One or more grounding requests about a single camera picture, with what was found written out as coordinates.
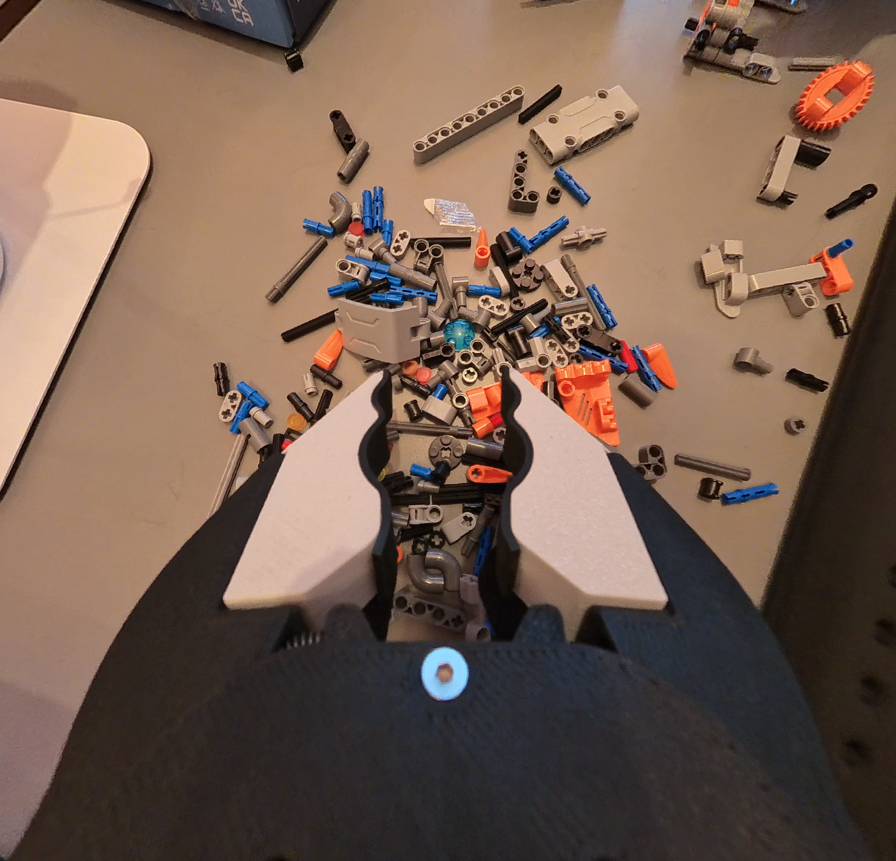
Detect long grey holed beam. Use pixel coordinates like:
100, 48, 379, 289
411, 83, 526, 167

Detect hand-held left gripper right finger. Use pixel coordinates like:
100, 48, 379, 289
485, 366, 669, 643

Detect grey beam assembly orange end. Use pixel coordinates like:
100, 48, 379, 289
694, 237, 855, 319

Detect dark grey ribbed rod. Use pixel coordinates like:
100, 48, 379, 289
673, 452, 753, 483

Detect pile of building pieces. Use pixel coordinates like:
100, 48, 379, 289
210, 186, 681, 643

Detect long black pin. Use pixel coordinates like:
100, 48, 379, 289
824, 183, 880, 220

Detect black dimpled pad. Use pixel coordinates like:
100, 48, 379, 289
762, 195, 896, 861

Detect small clear plastic piece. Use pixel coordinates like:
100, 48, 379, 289
423, 195, 477, 231

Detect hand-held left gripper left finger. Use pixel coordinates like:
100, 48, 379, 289
223, 370, 400, 641

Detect orange grey tread assembly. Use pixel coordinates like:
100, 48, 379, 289
682, 0, 806, 83

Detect black axle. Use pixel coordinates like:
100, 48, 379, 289
517, 83, 564, 125

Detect dark grey axle rod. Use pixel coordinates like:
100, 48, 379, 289
265, 236, 329, 304

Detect grey crank beam black pins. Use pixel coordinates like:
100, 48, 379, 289
755, 134, 833, 208

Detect dark grey angled beam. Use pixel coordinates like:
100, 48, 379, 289
507, 149, 539, 213

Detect grey rectangular panel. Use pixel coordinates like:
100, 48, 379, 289
528, 83, 640, 163

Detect orange gear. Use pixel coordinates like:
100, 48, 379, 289
794, 59, 876, 135

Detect white stand base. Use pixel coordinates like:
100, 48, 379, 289
0, 97, 154, 493

